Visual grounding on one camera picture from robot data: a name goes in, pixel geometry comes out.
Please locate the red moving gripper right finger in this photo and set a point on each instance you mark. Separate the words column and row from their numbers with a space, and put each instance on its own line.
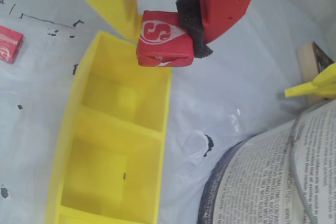
column 225, row 6

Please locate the red candy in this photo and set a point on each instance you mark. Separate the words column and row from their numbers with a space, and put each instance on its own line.
column 9, row 45
column 164, row 43

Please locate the yellow three-compartment box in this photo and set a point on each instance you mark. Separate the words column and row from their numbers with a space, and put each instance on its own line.
column 110, row 155

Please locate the white plastic table cover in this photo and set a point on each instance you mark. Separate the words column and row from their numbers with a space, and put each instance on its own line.
column 223, row 77

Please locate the wooden block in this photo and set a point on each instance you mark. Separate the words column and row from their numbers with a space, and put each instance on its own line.
column 307, row 64

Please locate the yellow printed bracket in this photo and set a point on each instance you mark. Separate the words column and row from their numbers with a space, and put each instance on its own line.
column 325, row 79

